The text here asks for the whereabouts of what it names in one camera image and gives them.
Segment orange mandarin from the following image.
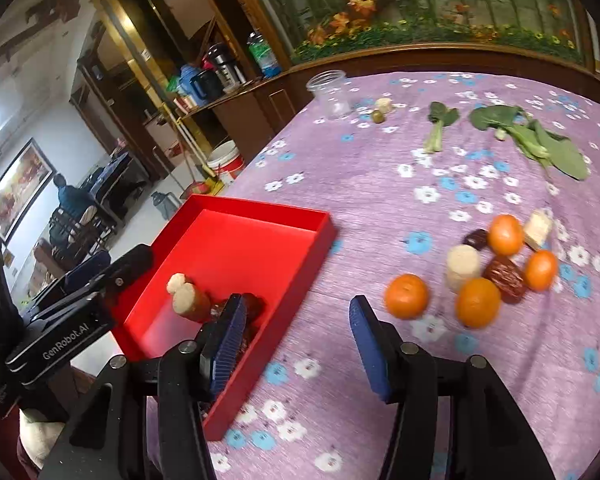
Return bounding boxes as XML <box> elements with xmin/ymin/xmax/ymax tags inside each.
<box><xmin>524</xmin><ymin>249</ymin><xmax>558</xmax><ymax>292</ymax></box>
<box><xmin>455</xmin><ymin>278</ymin><xmax>501</xmax><ymax>330</ymax></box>
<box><xmin>488</xmin><ymin>214</ymin><xmax>524</xmax><ymax>257</ymax></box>
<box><xmin>384</xmin><ymin>274</ymin><xmax>429</xmax><ymax>320</ymax></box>

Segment large brown date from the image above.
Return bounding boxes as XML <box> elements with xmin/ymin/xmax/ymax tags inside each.
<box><xmin>209</xmin><ymin>291</ymin><xmax>268</xmax><ymax>356</ymax></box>

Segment small dark date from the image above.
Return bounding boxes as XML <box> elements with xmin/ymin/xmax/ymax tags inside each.
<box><xmin>463</xmin><ymin>229</ymin><xmax>489</xmax><ymax>252</ymax></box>

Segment wrinkled red date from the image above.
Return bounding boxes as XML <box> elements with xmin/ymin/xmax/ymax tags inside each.
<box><xmin>482</xmin><ymin>256</ymin><xmax>528</xmax><ymax>304</ymax></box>

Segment orange mandarin back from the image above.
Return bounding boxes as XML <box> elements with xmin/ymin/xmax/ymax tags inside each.
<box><xmin>488</xmin><ymin>214</ymin><xmax>524</xmax><ymax>257</ymax></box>

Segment pale corn chunk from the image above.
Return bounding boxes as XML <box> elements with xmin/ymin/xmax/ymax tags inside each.
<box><xmin>524</xmin><ymin>209</ymin><xmax>553</xmax><ymax>250</ymax></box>

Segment red tray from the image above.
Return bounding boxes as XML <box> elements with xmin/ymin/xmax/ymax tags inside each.
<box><xmin>111</xmin><ymin>195</ymin><xmax>337</xmax><ymax>441</ymax></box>

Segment seated person in blue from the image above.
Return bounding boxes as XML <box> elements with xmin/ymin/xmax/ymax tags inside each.
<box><xmin>50</xmin><ymin>174</ymin><xmax>97</xmax><ymax>248</ymax></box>

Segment purple floral tablecloth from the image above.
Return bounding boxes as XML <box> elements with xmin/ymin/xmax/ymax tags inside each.
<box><xmin>210</xmin><ymin>72</ymin><xmax>600</xmax><ymax>479</ymax></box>

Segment grey kettle on floor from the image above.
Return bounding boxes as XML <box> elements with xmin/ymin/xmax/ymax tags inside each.
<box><xmin>151</xmin><ymin>191</ymin><xmax>182</xmax><ymax>221</ymax></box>

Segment broom with dustpan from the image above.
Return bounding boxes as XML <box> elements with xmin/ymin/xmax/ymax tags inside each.
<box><xmin>161</xmin><ymin>103</ymin><xmax>224</xmax><ymax>196</ymax></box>

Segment white red plastic bucket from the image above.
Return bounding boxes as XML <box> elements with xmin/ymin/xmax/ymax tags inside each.
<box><xmin>208</xmin><ymin>140</ymin><xmax>245</xmax><ymax>184</ymax></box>

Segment small green vegetable sprig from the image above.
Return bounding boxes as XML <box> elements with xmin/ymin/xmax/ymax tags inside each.
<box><xmin>424</xmin><ymin>101</ymin><xmax>460</xmax><ymax>154</ymax></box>

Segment small pale food bits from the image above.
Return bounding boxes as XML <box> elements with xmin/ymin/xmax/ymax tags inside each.
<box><xmin>370</xmin><ymin>96</ymin><xmax>393</xmax><ymax>124</ymax></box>

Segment clear plastic jar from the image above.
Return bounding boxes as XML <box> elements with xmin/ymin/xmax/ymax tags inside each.
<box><xmin>306</xmin><ymin>70</ymin><xmax>352</xmax><ymax>120</ymax></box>

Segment large green leafy vegetable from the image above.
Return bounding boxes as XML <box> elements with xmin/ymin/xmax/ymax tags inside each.
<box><xmin>469</xmin><ymin>105</ymin><xmax>588</xmax><ymax>181</ymax></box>

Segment blue jug on shelf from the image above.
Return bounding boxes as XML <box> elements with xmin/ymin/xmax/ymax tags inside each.
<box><xmin>180</xmin><ymin>64</ymin><xmax>208</xmax><ymax>107</ymax></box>

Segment black thermos on shelf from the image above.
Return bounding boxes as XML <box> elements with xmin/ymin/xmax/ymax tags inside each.
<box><xmin>207</xmin><ymin>44</ymin><xmax>247</xmax><ymax>93</ymax></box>

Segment green plastic bottle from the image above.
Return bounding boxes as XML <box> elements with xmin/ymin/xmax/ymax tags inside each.
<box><xmin>248</xmin><ymin>32</ymin><xmax>282</xmax><ymax>78</ymax></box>

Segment framed wall painting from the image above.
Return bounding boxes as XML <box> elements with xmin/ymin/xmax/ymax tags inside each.
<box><xmin>0</xmin><ymin>138</ymin><xmax>56</xmax><ymax>244</ymax></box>

